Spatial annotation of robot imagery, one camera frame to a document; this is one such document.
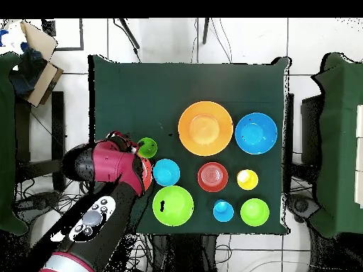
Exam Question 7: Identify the small blue bowl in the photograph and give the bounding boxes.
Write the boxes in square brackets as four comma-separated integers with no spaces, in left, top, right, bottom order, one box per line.
[152,158,182,187]

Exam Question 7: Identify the green cup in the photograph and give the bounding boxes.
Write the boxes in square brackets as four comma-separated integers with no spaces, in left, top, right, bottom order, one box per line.
[136,137,158,159]

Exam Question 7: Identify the large orange bowl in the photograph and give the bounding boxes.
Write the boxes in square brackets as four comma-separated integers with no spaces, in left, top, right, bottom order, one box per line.
[177,101,234,157]

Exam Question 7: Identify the small red bowl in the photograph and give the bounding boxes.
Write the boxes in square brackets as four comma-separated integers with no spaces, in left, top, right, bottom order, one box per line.
[197,161,229,193]

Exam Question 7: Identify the wide red bowl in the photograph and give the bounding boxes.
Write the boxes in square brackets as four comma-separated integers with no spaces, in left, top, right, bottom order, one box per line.
[140,158,155,192]

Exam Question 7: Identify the large green bowl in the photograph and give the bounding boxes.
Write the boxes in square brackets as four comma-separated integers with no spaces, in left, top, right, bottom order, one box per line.
[152,185,195,227]

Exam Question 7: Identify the dark green table cloth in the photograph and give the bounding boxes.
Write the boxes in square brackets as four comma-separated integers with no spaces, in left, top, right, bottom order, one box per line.
[88,54,291,236]

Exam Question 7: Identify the yellow cup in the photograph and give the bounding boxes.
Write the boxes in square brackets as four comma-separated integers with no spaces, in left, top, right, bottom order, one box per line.
[236,169,259,191]

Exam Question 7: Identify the blue cup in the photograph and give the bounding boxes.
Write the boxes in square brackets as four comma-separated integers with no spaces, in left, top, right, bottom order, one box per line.
[213,198,235,223]

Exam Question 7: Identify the large blue bowl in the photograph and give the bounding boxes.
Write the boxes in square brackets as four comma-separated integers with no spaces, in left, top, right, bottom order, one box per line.
[234,112,279,156]

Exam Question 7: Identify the small green bowl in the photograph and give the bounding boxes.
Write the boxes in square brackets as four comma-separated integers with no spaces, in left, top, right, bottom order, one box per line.
[240,198,270,227]

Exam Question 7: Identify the black tripod leg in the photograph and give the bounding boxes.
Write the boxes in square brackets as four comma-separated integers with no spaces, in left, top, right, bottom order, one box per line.
[113,18,142,51]
[201,18,211,45]

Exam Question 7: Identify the cardboard box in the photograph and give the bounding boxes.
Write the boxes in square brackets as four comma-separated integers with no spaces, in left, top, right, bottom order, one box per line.
[0,18,65,108]

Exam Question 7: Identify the green cloth side table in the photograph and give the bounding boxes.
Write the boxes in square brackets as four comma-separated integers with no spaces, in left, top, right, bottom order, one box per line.
[0,52,29,236]
[310,52,363,239]

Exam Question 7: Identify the dark blue cloth bundle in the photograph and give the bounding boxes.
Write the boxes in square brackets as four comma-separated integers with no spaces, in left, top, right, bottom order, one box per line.
[9,42,48,96]

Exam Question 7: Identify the white box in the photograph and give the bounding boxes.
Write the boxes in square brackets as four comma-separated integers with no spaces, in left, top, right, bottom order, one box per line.
[354,103,363,209]

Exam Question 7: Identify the tangle of floor cables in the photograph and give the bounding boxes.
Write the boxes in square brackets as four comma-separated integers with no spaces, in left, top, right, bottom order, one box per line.
[15,155,154,272]

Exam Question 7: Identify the black stool frame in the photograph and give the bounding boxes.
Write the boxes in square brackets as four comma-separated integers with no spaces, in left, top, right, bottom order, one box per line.
[15,91,67,193]

